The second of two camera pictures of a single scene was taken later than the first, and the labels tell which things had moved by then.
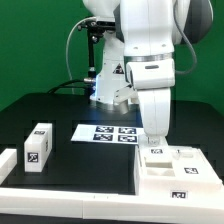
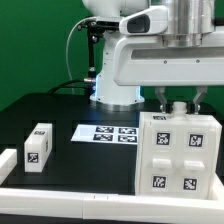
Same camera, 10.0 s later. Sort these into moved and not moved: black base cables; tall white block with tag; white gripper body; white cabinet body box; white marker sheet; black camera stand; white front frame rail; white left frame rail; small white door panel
Moved: white cabinet body box; small white door panel; white gripper body
Not moved: white left frame rail; white front frame rail; black camera stand; tall white block with tag; white marker sheet; black base cables
